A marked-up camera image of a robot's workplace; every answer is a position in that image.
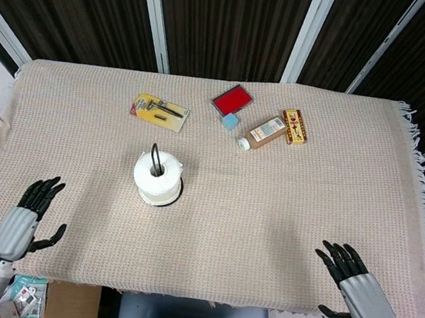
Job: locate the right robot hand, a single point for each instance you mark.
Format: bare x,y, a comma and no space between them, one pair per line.
368,298

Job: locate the brown cardboard box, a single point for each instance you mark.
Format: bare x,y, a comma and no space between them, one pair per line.
71,304

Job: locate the beige woven tablecloth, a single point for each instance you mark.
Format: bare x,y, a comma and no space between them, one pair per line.
208,189

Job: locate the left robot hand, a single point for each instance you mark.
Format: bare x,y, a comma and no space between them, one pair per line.
17,230

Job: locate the white toilet paper roll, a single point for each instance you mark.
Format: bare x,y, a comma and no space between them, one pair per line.
158,177

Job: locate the pile of small packages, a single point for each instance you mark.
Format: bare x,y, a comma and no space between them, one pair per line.
24,299

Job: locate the razor in yellow blister pack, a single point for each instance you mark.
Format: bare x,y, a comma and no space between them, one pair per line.
159,112

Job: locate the small light blue cube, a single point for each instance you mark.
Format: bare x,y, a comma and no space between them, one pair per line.
228,121

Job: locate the yellow and red small box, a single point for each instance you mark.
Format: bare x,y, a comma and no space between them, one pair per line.
295,127

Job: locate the red ink stamp pad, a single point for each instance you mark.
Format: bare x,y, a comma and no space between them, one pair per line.
232,99

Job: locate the brown bottle with white cap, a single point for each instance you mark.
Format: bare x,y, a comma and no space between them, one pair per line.
264,133

